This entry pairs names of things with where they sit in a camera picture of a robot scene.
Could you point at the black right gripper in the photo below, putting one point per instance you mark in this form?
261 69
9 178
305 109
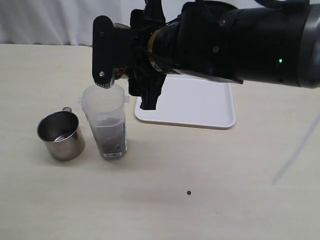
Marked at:
142 51

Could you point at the steel cup with kibble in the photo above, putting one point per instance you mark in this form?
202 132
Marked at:
119 72

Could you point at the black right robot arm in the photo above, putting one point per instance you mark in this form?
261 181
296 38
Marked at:
276 43

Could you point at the white curtain backdrop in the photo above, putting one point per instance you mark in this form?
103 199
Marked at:
53 22

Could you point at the clear plastic tall container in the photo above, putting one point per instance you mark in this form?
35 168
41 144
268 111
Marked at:
104 110

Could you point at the white plastic tray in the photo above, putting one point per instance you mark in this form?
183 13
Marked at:
192 102

